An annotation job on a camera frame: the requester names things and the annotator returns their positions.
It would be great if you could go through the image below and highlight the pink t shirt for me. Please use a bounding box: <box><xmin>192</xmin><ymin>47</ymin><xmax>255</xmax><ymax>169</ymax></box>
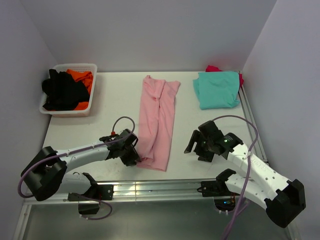
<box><xmin>137</xmin><ymin>75</ymin><xmax>181</xmax><ymax>172</ymax></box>

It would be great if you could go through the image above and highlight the black t shirt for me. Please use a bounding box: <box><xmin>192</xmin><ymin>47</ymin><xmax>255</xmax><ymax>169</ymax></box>
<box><xmin>41</xmin><ymin>69</ymin><xmax>90</xmax><ymax>111</ymax></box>

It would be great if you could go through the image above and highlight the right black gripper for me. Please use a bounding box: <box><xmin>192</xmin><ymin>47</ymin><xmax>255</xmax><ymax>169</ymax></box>
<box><xmin>184</xmin><ymin>129</ymin><xmax>215</xmax><ymax>163</ymax></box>

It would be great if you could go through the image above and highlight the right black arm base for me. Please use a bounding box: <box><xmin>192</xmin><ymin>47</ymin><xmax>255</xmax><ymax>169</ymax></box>
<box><xmin>196</xmin><ymin>180</ymin><xmax>238</xmax><ymax>213</ymax></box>

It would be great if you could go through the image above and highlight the teal folded t shirt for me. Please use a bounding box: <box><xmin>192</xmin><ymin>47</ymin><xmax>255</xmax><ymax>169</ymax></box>
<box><xmin>192</xmin><ymin>71</ymin><xmax>240</xmax><ymax>110</ymax></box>

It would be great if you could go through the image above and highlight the aluminium rail frame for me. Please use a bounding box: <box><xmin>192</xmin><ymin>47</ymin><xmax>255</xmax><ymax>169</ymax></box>
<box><xmin>12</xmin><ymin>84</ymin><xmax>301</xmax><ymax>240</ymax></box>

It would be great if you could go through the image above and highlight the magenta folded t shirt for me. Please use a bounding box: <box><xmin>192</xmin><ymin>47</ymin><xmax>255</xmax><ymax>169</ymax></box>
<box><xmin>205</xmin><ymin>65</ymin><xmax>245</xmax><ymax>88</ymax></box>

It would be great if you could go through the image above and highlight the orange t shirt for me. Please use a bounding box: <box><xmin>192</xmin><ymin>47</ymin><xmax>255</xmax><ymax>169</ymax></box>
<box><xmin>66</xmin><ymin>69</ymin><xmax>94</xmax><ymax>111</ymax></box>

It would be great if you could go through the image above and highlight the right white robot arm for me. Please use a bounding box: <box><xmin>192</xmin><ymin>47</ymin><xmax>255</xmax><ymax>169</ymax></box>
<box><xmin>184</xmin><ymin>120</ymin><xmax>306</xmax><ymax>228</ymax></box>

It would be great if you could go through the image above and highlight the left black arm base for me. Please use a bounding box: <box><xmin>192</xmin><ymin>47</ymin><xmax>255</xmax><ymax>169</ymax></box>
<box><xmin>67</xmin><ymin>184</ymin><xmax>114</xmax><ymax>219</ymax></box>

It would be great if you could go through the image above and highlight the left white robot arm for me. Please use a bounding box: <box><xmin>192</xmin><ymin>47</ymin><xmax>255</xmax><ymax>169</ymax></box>
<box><xmin>21</xmin><ymin>129</ymin><xmax>140</xmax><ymax>202</ymax></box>

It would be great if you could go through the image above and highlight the white plastic basket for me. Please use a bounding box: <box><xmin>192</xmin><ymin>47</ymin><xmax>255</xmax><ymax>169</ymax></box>
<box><xmin>39</xmin><ymin>63</ymin><xmax>98</xmax><ymax>118</ymax></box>

